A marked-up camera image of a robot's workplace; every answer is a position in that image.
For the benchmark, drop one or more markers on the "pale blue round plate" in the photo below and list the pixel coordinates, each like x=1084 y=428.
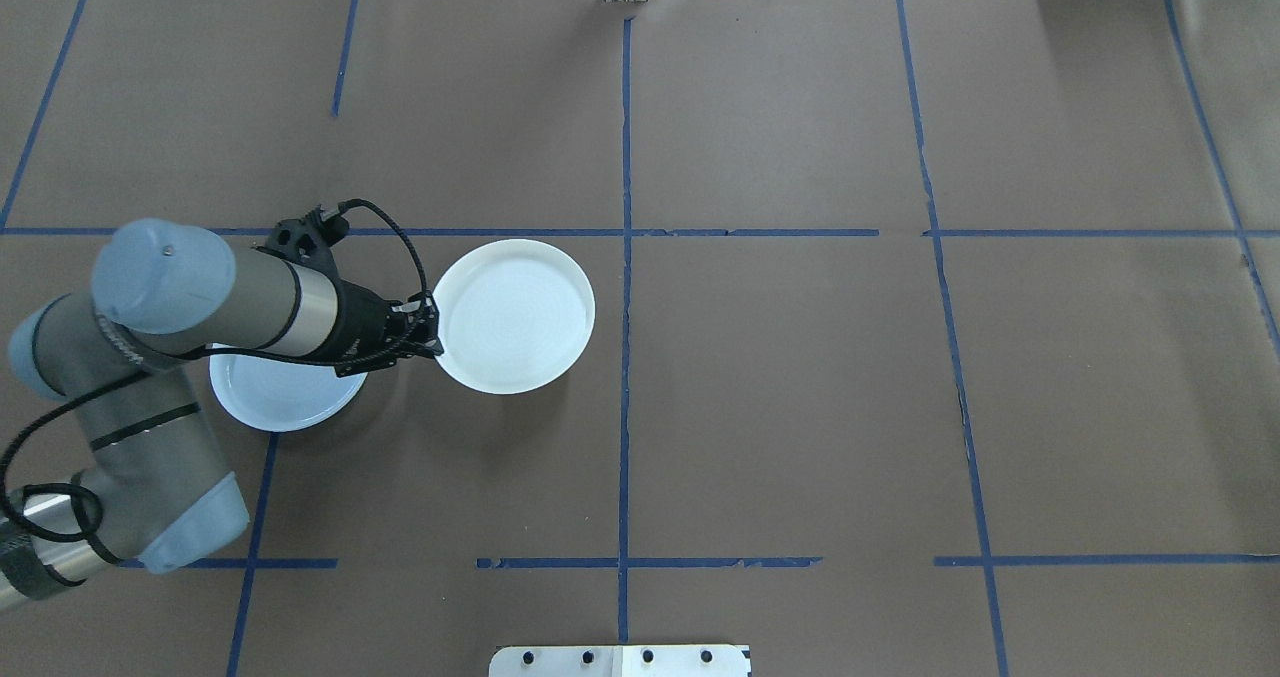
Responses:
x=285 y=399

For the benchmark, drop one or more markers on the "white post with base plate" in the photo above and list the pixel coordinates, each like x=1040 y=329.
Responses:
x=620 y=662

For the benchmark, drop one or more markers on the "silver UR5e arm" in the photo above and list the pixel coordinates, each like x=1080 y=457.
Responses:
x=160 y=437

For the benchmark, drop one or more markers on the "white round plate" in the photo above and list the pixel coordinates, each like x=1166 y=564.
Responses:
x=520 y=317

